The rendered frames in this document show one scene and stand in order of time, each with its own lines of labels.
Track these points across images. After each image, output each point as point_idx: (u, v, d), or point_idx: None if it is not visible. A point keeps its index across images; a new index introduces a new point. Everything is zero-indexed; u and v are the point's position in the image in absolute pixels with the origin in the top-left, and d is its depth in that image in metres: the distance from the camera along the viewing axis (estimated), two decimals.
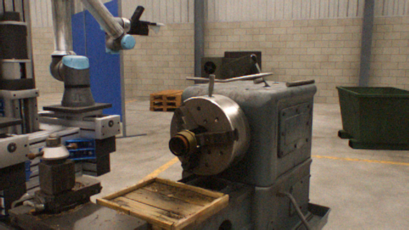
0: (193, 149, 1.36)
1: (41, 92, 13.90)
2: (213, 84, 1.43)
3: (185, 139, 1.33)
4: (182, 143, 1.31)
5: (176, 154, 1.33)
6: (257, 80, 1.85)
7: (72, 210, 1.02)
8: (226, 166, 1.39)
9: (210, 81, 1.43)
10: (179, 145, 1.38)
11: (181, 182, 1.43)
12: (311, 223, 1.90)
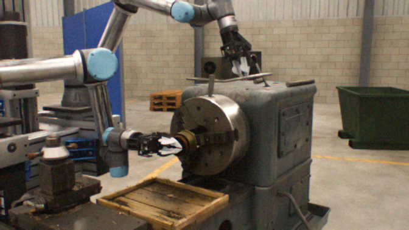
0: (193, 149, 1.36)
1: (41, 92, 13.90)
2: (213, 84, 1.43)
3: (185, 139, 1.33)
4: (182, 143, 1.31)
5: (176, 154, 1.33)
6: (257, 80, 1.85)
7: (72, 210, 1.02)
8: (226, 166, 1.39)
9: (210, 81, 1.43)
10: (179, 145, 1.38)
11: (181, 182, 1.43)
12: (311, 223, 1.90)
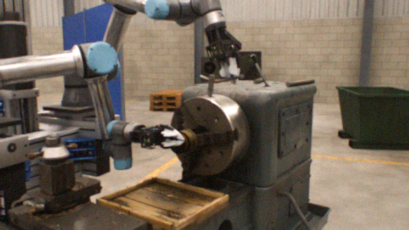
0: (193, 149, 1.36)
1: (41, 92, 13.90)
2: (210, 84, 1.43)
3: (185, 137, 1.33)
4: None
5: (176, 151, 1.34)
6: (257, 80, 1.85)
7: (72, 210, 1.02)
8: (226, 166, 1.39)
9: (208, 81, 1.44)
10: (180, 145, 1.39)
11: (181, 182, 1.43)
12: (311, 223, 1.90)
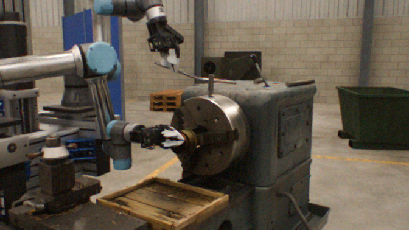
0: (193, 148, 1.36)
1: (41, 92, 13.90)
2: (209, 83, 1.45)
3: (185, 136, 1.33)
4: None
5: (176, 151, 1.34)
6: (257, 80, 1.85)
7: (72, 210, 1.02)
8: (226, 166, 1.39)
9: (212, 81, 1.45)
10: (180, 145, 1.39)
11: (181, 182, 1.43)
12: (311, 223, 1.90)
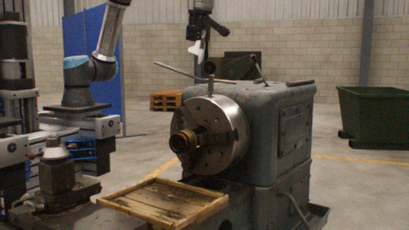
0: (193, 148, 1.36)
1: (41, 92, 13.90)
2: (209, 83, 1.45)
3: (185, 136, 1.33)
4: (182, 140, 1.31)
5: (176, 151, 1.34)
6: (257, 80, 1.85)
7: (72, 210, 1.02)
8: (226, 166, 1.39)
9: (212, 81, 1.45)
10: (180, 145, 1.39)
11: (181, 182, 1.43)
12: (311, 223, 1.90)
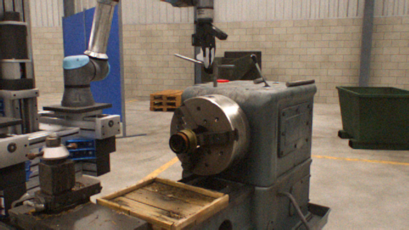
0: (193, 148, 1.36)
1: (41, 92, 13.90)
2: (214, 69, 1.66)
3: (185, 136, 1.33)
4: (182, 140, 1.31)
5: (176, 151, 1.34)
6: (257, 80, 1.85)
7: (72, 210, 1.02)
8: (226, 166, 1.39)
9: (217, 67, 1.65)
10: (180, 145, 1.39)
11: (181, 182, 1.43)
12: (311, 223, 1.90)
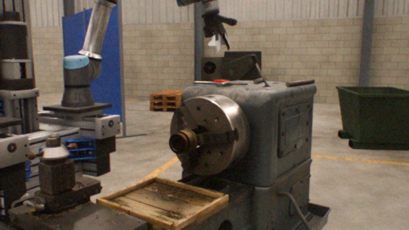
0: (193, 148, 1.36)
1: (41, 92, 13.90)
2: None
3: (185, 136, 1.33)
4: (182, 140, 1.31)
5: (176, 151, 1.34)
6: (257, 80, 1.85)
7: (72, 210, 1.02)
8: (226, 166, 1.39)
9: (228, 85, 1.72)
10: (180, 145, 1.39)
11: (181, 182, 1.43)
12: (311, 223, 1.90)
